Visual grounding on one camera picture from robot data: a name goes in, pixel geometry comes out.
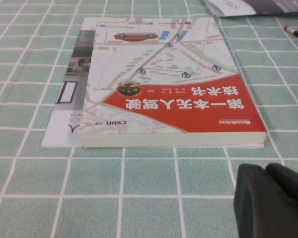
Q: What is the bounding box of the green white checked tablecloth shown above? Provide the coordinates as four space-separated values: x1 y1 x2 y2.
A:
0 0 298 238

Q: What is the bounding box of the photo cover robot brochure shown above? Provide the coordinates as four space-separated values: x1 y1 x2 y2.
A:
205 0 298 18

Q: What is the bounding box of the red self-driving map cover book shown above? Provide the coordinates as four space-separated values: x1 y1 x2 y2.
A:
78 16 268 149

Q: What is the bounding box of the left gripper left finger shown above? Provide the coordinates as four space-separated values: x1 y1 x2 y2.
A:
234 163 298 238

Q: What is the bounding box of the red pencil with eraser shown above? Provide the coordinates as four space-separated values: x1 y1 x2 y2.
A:
284 24 298 42

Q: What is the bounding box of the white booklet with photo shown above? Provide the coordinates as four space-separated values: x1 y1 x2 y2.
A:
40 17 97 149

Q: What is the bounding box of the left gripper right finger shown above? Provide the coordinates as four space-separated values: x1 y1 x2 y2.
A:
265 162 298 213

